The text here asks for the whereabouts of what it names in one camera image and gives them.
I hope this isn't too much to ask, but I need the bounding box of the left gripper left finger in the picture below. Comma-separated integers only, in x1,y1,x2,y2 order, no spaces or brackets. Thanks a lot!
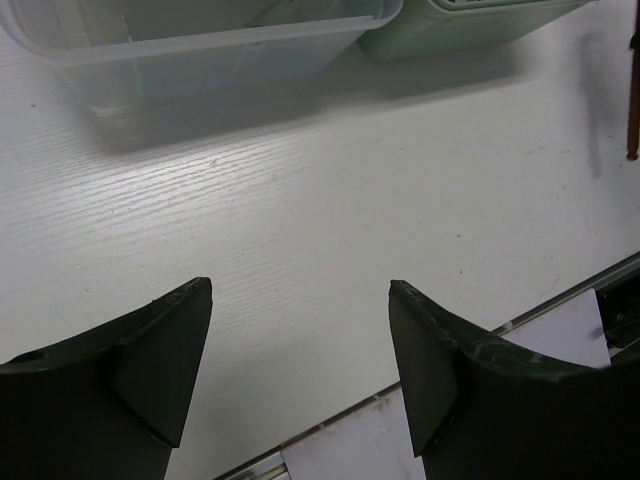
1,277,213,479

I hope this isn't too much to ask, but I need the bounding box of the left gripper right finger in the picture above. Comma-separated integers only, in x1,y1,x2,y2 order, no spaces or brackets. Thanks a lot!
388,280,639,479

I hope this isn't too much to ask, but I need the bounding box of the green toolbox with clear lid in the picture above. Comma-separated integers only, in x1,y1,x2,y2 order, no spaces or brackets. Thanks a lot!
1,1,578,109

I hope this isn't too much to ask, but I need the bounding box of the right brown hex key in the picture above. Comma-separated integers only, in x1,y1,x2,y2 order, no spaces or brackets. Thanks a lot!
627,32,639,161

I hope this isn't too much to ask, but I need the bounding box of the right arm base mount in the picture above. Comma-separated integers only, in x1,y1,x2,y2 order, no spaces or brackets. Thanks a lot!
597,276,639,349

